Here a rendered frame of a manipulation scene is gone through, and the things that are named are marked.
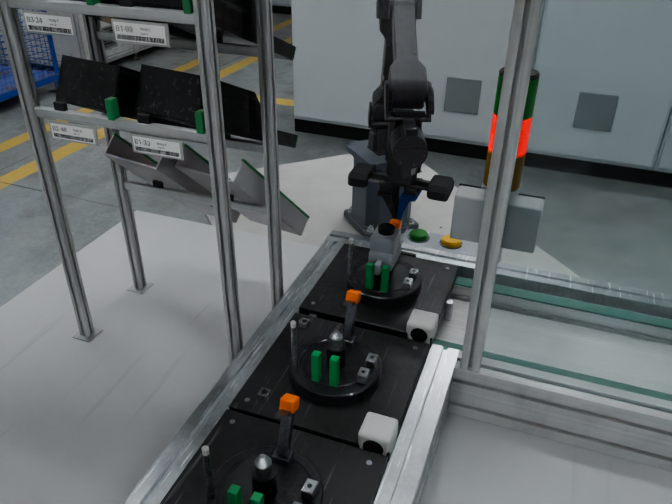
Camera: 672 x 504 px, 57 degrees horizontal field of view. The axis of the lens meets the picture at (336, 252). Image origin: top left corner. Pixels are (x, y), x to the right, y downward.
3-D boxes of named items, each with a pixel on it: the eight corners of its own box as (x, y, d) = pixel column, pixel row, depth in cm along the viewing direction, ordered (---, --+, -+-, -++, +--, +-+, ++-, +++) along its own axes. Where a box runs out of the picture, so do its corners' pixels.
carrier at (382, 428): (295, 321, 110) (293, 260, 103) (429, 353, 103) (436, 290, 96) (228, 416, 90) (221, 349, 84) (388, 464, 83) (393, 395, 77)
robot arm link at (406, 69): (375, 9, 123) (379, -36, 113) (417, 9, 123) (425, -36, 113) (379, 132, 111) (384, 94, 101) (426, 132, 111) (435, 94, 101)
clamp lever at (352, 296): (343, 334, 100) (350, 288, 98) (355, 337, 99) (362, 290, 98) (336, 340, 96) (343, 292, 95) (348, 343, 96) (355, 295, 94)
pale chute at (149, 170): (189, 208, 138) (197, 190, 139) (236, 223, 132) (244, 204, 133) (102, 154, 113) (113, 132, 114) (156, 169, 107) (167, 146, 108)
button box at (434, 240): (404, 250, 140) (406, 226, 137) (499, 268, 134) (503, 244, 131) (396, 266, 135) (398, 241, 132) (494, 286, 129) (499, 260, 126)
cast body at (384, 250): (378, 249, 116) (379, 216, 113) (400, 254, 115) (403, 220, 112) (364, 272, 110) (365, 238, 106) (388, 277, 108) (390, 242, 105)
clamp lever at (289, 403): (278, 447, 80) (286, 391, 78) (293, 451, 79) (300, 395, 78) (266, 459, 76) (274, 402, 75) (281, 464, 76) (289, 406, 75)
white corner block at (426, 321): (411, 326, 109) (413, 307, 107) (437, 331, 108) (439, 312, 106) (404, 342, 105) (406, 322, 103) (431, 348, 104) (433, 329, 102)
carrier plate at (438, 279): (344, 251, 130) (344, 242, 129) (458, 273, 123) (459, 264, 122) (298, 316, 111) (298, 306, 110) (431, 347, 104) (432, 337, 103)
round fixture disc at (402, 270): (359, 259, 124) (359, 250, 123) (428, 273, 120) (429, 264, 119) (334, 297, 113) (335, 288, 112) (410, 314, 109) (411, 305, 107)
